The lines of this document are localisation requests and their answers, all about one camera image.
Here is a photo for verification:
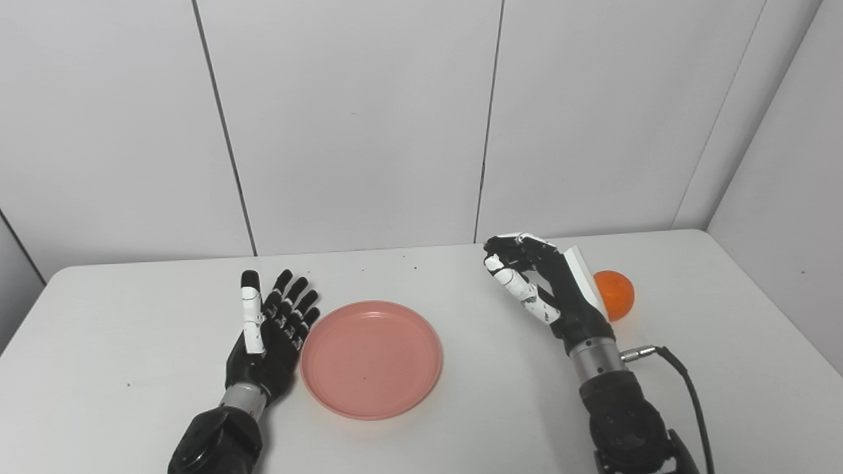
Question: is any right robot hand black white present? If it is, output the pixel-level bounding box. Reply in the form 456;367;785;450
483;232;615;356

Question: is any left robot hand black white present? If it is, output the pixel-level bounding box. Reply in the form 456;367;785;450
225;269;321;406

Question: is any orange fruit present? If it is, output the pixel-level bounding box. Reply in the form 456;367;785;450
593;270;636;323

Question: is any pink round plate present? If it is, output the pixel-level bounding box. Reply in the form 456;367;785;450
300;301;444;421

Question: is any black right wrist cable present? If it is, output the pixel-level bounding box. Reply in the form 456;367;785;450
620;345;716;474

